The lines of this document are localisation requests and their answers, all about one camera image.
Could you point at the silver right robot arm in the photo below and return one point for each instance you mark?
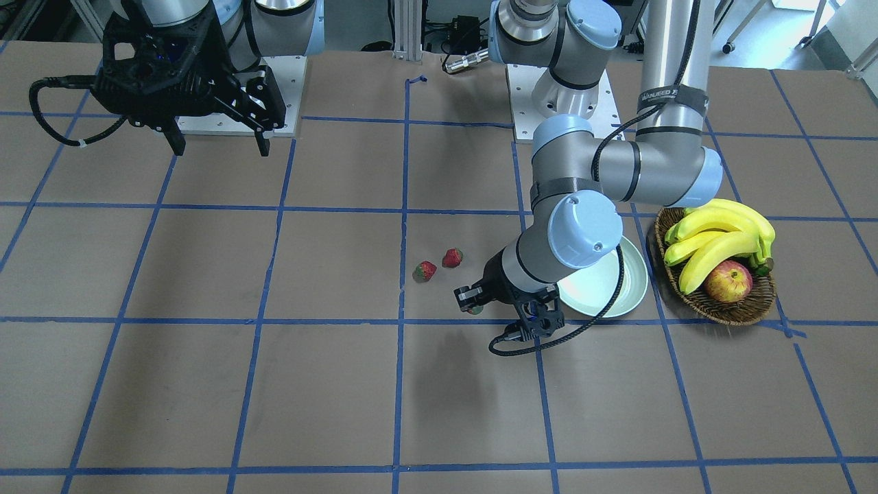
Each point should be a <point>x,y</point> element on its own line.
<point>253,30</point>

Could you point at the pale green plate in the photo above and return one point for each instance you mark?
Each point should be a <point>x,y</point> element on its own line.
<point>588,291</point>

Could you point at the red strawberry of pair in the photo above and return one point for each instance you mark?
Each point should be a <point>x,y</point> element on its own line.
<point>452,258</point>
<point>424,271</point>

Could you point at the aluminium frame post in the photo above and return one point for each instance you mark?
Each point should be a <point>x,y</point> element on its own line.
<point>407,18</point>

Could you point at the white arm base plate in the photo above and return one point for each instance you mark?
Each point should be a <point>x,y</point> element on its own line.
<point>285,86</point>
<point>534,96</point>

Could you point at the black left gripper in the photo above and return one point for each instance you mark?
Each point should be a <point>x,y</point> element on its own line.
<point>496,285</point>

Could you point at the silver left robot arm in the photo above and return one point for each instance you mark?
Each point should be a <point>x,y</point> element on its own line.
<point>577,178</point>

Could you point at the yellow banana bunch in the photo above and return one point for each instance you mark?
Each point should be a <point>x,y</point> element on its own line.
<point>714,233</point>

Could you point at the woven wicker basket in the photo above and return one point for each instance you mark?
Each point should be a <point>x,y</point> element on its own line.
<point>745,312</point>

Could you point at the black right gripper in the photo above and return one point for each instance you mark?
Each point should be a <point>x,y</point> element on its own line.
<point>263,95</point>

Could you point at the red yellow apple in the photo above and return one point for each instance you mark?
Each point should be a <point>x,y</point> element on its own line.
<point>728,282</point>

